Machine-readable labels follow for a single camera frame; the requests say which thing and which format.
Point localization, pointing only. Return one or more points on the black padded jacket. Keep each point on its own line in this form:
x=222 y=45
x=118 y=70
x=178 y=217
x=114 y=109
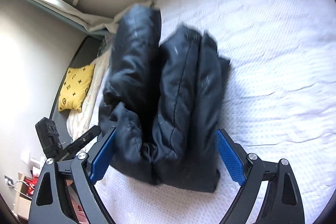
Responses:
x=165 y=99

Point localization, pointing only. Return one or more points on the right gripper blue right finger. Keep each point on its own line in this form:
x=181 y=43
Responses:
x=233 y=156

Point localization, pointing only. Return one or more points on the black camera box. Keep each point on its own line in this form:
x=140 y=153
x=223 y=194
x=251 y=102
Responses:
x=49 y=137

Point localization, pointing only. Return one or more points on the beige curtain left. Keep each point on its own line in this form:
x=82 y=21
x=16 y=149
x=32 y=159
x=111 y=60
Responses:
x=87 y=23

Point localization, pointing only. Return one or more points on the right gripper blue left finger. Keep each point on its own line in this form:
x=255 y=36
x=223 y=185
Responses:
x=99 y=156

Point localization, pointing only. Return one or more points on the yellow patterned pillow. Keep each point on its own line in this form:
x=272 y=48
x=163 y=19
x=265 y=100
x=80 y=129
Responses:
x=75 y=88

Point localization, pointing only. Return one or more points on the red object on floor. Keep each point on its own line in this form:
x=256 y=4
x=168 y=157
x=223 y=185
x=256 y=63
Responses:
x=31 y=184

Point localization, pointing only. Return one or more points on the white quilted bed cover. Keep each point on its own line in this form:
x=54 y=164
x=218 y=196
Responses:
x=280 y=96

